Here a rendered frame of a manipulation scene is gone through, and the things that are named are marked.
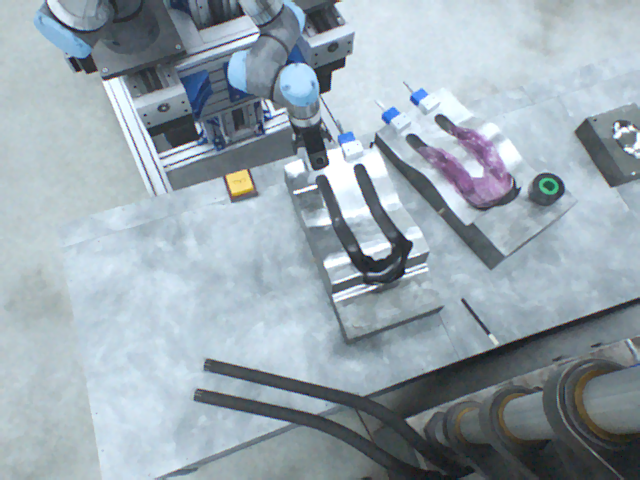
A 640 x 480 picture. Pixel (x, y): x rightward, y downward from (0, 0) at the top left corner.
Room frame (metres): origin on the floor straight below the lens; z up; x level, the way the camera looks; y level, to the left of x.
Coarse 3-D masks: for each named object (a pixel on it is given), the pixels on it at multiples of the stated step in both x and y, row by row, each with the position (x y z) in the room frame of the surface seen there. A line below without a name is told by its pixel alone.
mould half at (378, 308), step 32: (352, 160) 0.76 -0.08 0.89; (352, 192) 0.66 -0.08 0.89; (384, 192) 0.67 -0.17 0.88; (320, 224) 0.57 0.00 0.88; (352, 224) 0.57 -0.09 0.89; (416, 224) 0.56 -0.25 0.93; (320, 256) 0.46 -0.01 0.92; (384, 256) 0.47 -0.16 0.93; (416, 256) 0.48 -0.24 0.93; (352, 288) 0.40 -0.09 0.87; (384, 288) 0.41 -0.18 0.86; (416, 288) 0.42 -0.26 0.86; (352, 320) 0.32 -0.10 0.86; (384, 320) 0.33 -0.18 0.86
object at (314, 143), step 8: (312, 128) 0.71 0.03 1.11; (304, 136) 0.69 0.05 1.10; (312, 136) 0.69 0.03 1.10; (320, 136) 0.69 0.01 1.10; (304, 144) 0.68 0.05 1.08; (312, 144) 0.68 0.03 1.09; (320, 144) 0.68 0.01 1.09; (312, 152) 0.66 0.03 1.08; (320, 152) 0.66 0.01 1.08; (312, 160) 0.65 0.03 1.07; (320, 160) 0.65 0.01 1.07; (328, 160) 0.65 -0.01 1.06; (312, 168) 0.63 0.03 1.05; (320, 168) 0.64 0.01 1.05
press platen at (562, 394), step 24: (576, 360) 0.13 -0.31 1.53; (600, 360) 0.13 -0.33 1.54; (552, 384) 0.10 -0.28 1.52; (576, 384) 0.10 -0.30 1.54; (552, 408) 0.07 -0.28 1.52; (576, 408) 0.07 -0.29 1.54; (576, 432) 0.05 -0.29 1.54; (600, 432) 0.05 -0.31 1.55; (600, 456) 0.03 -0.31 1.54; (624, 456) 0.03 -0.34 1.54
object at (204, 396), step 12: (192, 396) 0.12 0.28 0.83; (204, 396) 0.12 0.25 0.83; (216, 396) 0.13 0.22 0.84; (228, 396) 0.13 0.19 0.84; (240, 408) 0.10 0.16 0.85; (252, 408) 0.10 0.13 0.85; (264, 408) 0.10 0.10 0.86; (276, 408) 0.11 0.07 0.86; (288, 408) 0.11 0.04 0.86; (288, 420) 0.08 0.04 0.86
